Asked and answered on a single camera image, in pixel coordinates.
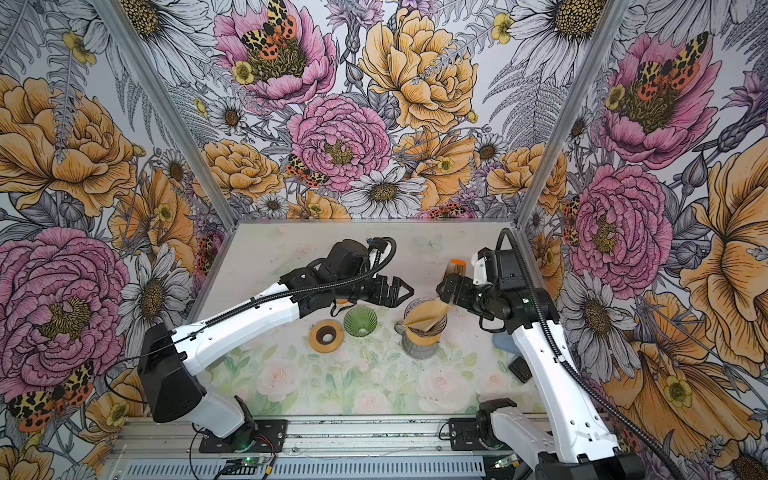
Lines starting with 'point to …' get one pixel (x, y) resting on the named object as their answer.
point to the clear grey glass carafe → (416, 351)
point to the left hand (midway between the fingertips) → (396, 297)
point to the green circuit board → (504, 462)
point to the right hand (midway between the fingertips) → (452, 304)
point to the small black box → (520, 369)
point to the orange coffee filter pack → (456, 266)
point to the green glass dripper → (360, 321)
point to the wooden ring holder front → (416, 339)
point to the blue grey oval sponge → (505, 342)
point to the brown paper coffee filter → (425, 314)
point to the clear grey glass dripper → (438, 327)
